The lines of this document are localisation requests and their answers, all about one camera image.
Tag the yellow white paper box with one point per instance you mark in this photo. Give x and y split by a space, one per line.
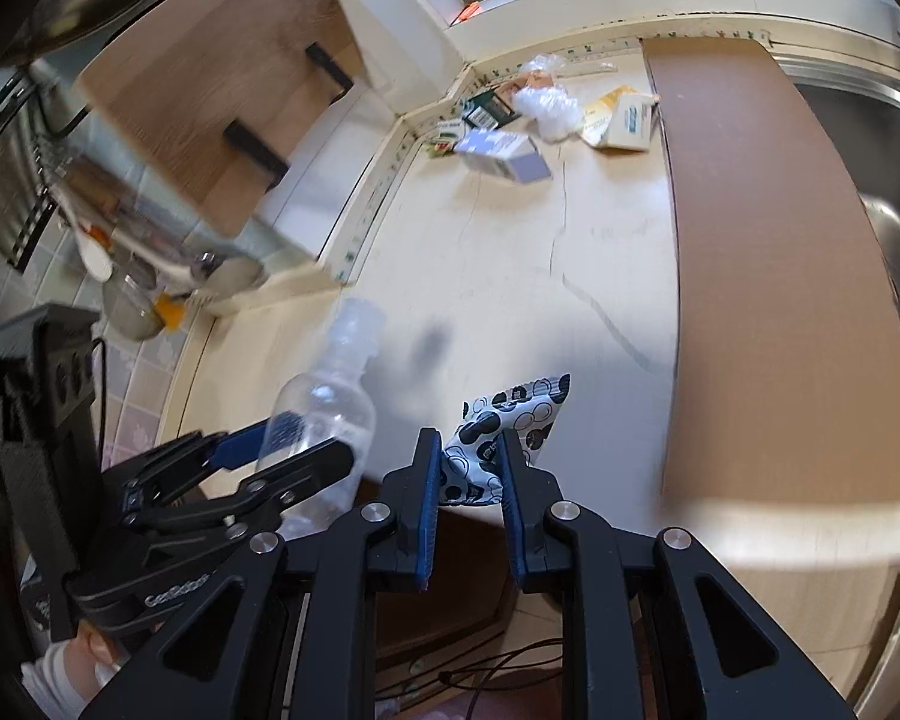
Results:
622 119

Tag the stainless steel sink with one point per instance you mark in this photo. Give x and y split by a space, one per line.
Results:
860 111

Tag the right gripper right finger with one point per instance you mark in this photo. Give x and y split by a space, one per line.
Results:
653 625

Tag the purple white carton box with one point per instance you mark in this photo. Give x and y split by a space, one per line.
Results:
508 155

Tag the black cabinet handle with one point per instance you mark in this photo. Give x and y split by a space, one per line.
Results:
324 62
242 138

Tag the metal utensil rack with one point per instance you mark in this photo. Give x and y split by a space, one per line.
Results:
30 151

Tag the dark green packet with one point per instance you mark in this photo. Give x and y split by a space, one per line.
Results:
488 111

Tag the clear plastic bag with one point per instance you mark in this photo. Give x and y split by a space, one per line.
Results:
556 113

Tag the clear plastic wrap by wall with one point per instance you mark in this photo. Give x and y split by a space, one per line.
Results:
561 67

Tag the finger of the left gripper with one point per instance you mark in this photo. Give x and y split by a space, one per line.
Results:
255 505
172 471

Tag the clear plastic bottle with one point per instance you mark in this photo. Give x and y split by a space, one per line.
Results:
327 402

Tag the brown cardboard sheet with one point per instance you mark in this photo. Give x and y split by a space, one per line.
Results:
787 386

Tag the person left hand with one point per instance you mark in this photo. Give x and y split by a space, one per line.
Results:
88 655

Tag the black white patterned wrapper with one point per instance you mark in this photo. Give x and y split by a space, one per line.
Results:
469 473

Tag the white ladle spoon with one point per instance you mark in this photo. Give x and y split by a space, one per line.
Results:
95 259

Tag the wooden cabinet door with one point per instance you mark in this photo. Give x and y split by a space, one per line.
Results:
171 82

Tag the round steel pot lid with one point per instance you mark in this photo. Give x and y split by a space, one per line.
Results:
217 278

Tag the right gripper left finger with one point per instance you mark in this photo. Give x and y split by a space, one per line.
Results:
286 629

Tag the green white snack packet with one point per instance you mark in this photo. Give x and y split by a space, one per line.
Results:
446 137

